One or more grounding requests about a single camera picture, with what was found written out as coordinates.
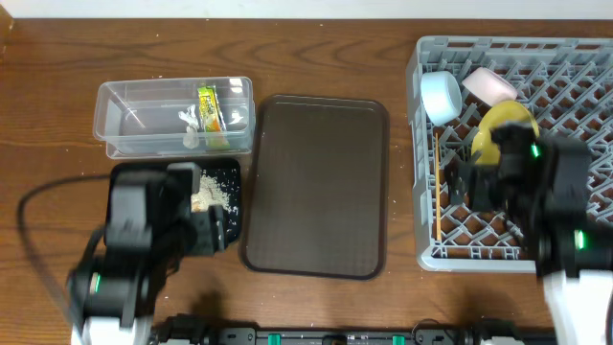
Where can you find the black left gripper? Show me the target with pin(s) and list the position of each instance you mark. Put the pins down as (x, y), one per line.
(210, 234)

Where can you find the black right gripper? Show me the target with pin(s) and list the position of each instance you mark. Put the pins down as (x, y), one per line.
(484, 178)

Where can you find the yellow round plate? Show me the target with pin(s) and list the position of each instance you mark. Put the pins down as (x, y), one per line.
(500, 114)

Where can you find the pile of rice grains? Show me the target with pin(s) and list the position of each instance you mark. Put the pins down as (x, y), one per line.
(212, 192)

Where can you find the clear plastic wrap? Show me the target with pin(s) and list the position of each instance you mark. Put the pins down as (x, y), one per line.
(191, 139)

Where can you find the wooden chopstick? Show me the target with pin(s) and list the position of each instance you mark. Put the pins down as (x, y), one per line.
(438, 219)

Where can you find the white rice bowl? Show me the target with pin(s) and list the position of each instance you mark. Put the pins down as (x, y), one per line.
(489, 87)

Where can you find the green snack wrapper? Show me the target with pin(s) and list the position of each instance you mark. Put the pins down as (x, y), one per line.
(211, 117)

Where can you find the light blue bowl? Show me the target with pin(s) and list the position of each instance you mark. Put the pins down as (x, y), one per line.
(441, 97)

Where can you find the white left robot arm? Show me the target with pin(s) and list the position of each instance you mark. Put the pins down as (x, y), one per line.
(112, 293)

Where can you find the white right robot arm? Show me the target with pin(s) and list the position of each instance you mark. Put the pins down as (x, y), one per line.
(572, 253)

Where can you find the black plastic waste tray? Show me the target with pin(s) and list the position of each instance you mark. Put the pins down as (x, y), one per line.
(225, 171)

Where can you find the clear plastic waste bin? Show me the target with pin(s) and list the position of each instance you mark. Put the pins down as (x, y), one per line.
(139, 119)

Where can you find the grey plastic dishwasher rack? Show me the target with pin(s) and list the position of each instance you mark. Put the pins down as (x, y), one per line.
(567, 85)

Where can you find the dark brown serving tray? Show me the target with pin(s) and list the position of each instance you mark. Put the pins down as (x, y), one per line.
(318, 188)

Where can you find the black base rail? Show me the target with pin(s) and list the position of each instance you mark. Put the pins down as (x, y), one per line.
(194, 330)

